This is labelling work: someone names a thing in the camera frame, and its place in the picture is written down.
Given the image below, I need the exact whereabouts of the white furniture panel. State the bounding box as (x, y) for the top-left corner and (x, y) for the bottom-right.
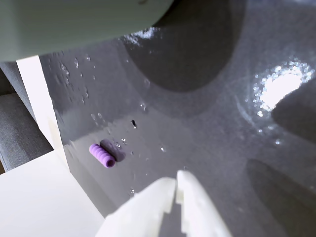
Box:
(0, 55), (106, 237)

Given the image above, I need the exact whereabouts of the grey glossy table mat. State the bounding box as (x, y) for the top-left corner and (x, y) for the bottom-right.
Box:
(39, 0), (316, 237)

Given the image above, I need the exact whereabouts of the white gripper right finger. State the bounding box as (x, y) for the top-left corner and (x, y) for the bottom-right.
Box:
(175, 170), (233, 237)

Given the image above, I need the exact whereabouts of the round cup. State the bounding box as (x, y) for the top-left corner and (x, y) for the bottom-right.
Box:
(0, 0), (176, 63)

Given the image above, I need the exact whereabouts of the grey fabric seat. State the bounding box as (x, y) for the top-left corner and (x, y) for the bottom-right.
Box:
(0, 61), (54, 174)

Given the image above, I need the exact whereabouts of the purple ribbed pen grip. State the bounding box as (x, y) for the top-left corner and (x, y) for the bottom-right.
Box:
(89, 143), (116, 170)

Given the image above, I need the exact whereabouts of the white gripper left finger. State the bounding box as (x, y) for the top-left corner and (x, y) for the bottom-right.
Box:
(95, 177), (177, 237)

